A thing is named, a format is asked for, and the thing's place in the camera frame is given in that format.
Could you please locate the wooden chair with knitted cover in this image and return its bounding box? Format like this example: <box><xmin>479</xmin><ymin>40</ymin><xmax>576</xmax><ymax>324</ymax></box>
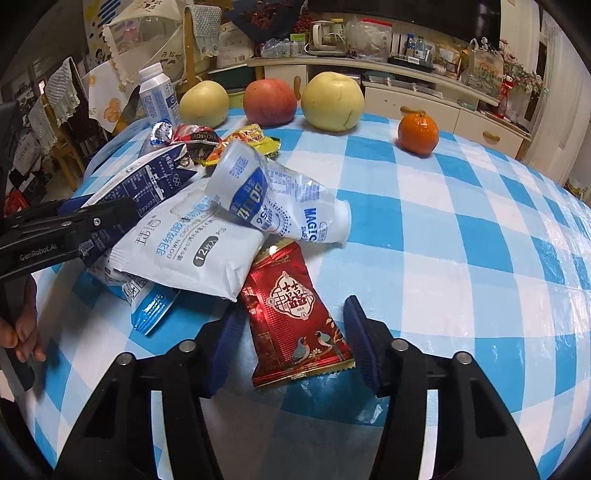
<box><xmin>28</xmin><ymin>56</ymin><xmax>89</xmax><ymax>191</ymax></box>

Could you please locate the white electric kettle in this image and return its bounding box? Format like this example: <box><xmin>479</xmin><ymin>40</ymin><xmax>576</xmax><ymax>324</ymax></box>
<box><xmin>307</xmin><ymin>21</ymin><xmax>347</xmax><ymax>55</ymax></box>

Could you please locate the small blue white sachet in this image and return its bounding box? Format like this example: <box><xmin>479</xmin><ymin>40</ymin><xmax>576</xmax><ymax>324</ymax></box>
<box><xmin>131</xmin><ymin>283</ymin><xmax>182</xmax><ymax>337</ymax></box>

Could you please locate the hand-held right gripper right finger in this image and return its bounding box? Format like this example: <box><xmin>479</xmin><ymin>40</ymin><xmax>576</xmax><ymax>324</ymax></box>
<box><xmin>344</xmin><ymin>295</ymin><xmax>541</xmax><ymax>480</ymax></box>

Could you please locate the yellow snack packet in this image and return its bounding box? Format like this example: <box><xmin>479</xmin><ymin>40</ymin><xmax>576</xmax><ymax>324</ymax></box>
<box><xmin>201</xmin><ymin>124</ymin><xmax>282</xmax><ymax>168</ymax></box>

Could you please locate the dark wrapped flower bouquet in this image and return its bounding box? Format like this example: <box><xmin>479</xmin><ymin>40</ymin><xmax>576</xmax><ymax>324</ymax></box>
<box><xmin>222</xmin><ymin>0</ymin><xmax>308</xmax><ymax>43</ymax></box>

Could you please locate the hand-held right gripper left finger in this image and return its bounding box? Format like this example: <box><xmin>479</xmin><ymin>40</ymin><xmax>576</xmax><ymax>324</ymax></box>
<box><xmin>53</xmin><ymin>305</ymin><xmax>250</xmax><ymax>480</ymax></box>

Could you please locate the blue white checkered tablecloth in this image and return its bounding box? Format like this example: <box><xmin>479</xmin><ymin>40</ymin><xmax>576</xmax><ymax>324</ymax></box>
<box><xmin>28</xmin><ymin>108</ymin><xmax>591</xmax><ymax>480</ymax></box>

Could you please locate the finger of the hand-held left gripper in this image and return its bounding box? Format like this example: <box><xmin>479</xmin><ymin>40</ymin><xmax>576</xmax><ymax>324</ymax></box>
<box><xmin>4</xmin><ymin>197</ymin><xmax>139</xmax><ymax>234</ymax></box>
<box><xmin>76</xmin><ymin>215</ymin><xmax>142</xmax><ymax>267</ymax></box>

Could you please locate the white printed plastic bag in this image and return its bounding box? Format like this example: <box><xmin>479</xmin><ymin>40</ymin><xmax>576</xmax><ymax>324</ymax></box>
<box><xmin>461</xmin><ymin>38</ymin><xmax>505</xmax><ymax>97</ymax></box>

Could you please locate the black television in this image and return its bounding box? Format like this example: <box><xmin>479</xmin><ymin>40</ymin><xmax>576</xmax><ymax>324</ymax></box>
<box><xmin>307</xmin><ymin>0</ymin><xmax>502</xmax><ymax>47</ymax></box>

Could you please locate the cream tv cabinet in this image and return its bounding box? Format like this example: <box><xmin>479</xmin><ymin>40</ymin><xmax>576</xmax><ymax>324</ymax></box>
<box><xmin>247</xmin><ymin>51</ymin><xmax>534</xmax><ymax>160</ymax></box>

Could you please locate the red cardboard box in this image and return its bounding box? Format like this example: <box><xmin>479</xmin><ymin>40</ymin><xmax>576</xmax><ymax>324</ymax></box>
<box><xmin>4</xmin><ymin>188</ymin><xmax>29</xmax><ymax>219</ymax></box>

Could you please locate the person's left hand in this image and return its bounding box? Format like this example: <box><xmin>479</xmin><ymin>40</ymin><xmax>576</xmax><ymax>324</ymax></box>
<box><xmin>0</xmin><ymin>277</ymin><xmax>48</xmax><ymax>363</ymax></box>

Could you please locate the clear plastic bag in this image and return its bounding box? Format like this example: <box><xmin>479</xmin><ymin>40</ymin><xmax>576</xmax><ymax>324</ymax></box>
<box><xmin>344</xmin><ymin>16</ymin><xmax>394</xmax><ymax>63</ymax></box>

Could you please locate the crushed white plastic bottle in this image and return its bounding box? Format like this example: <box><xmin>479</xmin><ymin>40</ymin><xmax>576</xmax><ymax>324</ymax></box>
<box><xmin>204</xmin><ymin>138</ymin><xmax>353</xmax><ymax>246</ymax></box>

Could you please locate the red and black candy wrapper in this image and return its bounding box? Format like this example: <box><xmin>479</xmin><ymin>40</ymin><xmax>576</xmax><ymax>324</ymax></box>
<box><xmin>171</xmin><ymin>124</ymin><xmax>232</xmax><ymax>163</ymax></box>

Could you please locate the blue and white milk carton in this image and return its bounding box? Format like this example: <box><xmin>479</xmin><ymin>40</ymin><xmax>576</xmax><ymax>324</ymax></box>
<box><xmin>83</xmin><ymin>142</ymin><xmax>200</xmax><ymax>301</ymax></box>

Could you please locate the orange printed white cloth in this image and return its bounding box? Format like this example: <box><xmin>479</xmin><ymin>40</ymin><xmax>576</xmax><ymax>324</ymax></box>
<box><xmin>87</xmin><ymin>59</ymin><xmax>140</xmax><ymax>133</ymax></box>

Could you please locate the red snack packet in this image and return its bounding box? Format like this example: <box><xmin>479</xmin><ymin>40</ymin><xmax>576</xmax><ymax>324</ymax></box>
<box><xmin>240</xmin><ymin>240</ymin><xmax>356</xmax><ymax>391</ymax></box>

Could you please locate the red apple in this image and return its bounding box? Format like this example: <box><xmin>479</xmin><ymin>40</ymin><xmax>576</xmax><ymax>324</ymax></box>
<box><xmin>243</xmin><ymin>78</ymin><xmax>298</xmax><ymax>127</ymax></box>

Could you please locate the orange tangerine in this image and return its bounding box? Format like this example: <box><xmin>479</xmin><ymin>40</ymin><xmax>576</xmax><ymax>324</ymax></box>
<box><xmin>398</xmin><ymin>106</ymin><xmax>440</xmax><ymax>158</ymax></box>

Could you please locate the small yellow pear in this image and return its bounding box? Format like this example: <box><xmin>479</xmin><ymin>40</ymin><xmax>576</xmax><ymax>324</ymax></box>
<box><xmin>179</xmin><ymin>80</ymin><xmax>230</xmax><ymax>128</ymax></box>

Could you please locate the silver blue foil wrapper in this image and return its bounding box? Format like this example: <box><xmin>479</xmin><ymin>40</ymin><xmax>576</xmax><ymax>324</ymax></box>
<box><xmin>139</xmin><ymin>119</ymin><xmax>174</xmax><ymax>156</ymax></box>

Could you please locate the wooden chair with green cover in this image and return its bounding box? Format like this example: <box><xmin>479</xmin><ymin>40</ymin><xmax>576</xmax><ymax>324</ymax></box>
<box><xmin>182</xmin><ymin>4</ymin><xmax>223</xmax><ymax>90</ymax></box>

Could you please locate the mesh food cover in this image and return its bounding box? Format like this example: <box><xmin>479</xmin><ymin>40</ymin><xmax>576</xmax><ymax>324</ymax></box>
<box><xmin>102</xmin><ymin>4</ymin><xmax>192</xmax><ymax>78</ymax></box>

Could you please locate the white and blue drink bottle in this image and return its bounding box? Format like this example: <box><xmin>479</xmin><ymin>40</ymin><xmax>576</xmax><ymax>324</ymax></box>
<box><xmin>139</xmin><ymin>62</ymin><xmax>181</xmax><ymax>128</ymax></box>

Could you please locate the large yellow pear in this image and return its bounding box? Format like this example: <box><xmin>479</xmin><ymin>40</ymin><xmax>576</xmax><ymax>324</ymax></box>
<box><xmin>301</xmin><ymin>71</ymin><xmax>365</xmax><ymax>133</ymax></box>

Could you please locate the white wet wipes packet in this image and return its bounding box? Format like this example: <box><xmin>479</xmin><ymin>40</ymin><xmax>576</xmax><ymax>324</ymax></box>
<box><xmin>111</xmin><ymin>178</ymin><xmax>267</xmax><ymax>303</ymax></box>

